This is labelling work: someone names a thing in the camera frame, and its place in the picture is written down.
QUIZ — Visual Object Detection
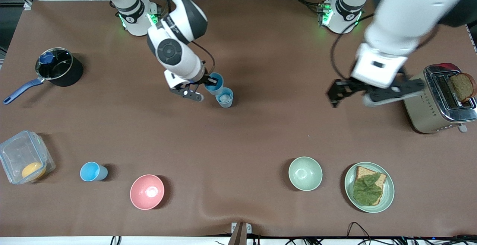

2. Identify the blue cup with white filling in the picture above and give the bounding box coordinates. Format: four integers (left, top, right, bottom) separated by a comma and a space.
216, 87, 234, 108

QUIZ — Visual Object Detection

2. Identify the brown toast slice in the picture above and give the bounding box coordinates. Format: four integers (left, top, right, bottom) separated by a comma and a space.
449, 73, 477, 103

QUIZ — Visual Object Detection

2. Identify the silver toaster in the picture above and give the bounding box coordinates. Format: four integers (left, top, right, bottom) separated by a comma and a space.
402, 63, 477, 134

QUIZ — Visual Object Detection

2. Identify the pale green bowl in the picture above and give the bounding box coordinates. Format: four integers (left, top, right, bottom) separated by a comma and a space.
288, 156, 323, 192

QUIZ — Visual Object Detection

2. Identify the brown bread slice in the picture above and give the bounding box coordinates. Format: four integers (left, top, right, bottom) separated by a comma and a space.
355, 166, 387, 206

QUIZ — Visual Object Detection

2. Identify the green lettuce leaf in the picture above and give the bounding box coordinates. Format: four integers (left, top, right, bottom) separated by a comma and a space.
353, 173, 383, 206

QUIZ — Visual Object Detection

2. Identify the pale green plate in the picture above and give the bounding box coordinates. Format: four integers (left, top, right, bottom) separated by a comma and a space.
344, 162, 395, 213

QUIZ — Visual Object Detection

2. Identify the pink bowl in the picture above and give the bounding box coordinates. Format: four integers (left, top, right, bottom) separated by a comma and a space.
130, 174, 165, 211

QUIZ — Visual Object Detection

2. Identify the orange round food piece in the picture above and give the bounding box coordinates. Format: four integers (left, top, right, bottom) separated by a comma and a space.
21, 162, 47, 180

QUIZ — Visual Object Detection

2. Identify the clear plastic container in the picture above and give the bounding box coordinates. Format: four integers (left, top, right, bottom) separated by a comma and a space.
0, 130, 56, 185

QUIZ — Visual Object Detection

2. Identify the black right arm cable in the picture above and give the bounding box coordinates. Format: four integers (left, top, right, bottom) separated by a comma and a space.
191, 40, 216, 75

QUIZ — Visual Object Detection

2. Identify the black saucepan with blue handle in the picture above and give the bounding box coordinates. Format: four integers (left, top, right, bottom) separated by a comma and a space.
3, 47, 83, 105

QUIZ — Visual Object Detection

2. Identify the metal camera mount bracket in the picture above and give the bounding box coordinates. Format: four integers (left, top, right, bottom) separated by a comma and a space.
228, 222, 252, 245

